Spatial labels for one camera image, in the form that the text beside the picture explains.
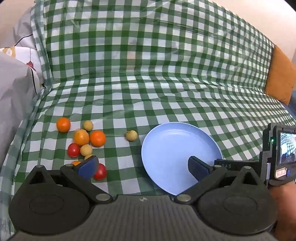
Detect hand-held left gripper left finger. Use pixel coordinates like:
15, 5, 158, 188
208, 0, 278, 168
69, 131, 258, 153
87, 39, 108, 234
24, 156, 114, 204

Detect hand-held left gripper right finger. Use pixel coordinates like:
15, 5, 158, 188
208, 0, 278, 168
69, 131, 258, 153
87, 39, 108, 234
170, 156, 269, 204

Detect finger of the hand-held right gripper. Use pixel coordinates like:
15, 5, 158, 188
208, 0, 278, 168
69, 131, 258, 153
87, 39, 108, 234
214, 159, 260, 173

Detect orange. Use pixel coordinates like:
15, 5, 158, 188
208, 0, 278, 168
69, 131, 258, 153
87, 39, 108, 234
56, 117, 71, 133
89, 130, 106, 147

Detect yellow orange mandarin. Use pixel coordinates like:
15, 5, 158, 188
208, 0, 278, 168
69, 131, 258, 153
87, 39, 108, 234
73, 129, 90, 146

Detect light blue plate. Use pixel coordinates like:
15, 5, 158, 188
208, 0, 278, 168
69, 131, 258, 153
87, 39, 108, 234
141, 122, 223, 195

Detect person's right forearm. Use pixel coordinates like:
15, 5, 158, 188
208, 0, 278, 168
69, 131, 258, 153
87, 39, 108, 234
268, 183, 296, 241

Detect red tomato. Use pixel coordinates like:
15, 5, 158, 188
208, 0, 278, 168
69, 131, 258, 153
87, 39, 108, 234
93, 163, 107, 181
67, 143, 80, 158

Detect orange cushion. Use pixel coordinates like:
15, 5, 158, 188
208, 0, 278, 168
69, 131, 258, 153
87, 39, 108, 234
264, 45, 295, 105

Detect grey blanket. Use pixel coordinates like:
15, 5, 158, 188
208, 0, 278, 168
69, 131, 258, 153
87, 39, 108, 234
0, 52, 44, 172

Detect green white checkered tablecloth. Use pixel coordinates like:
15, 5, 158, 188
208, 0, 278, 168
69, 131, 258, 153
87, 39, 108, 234
0, 0, 296, 234

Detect white printed bedding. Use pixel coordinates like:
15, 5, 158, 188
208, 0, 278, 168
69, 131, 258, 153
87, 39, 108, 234
0, 9, 47, 95

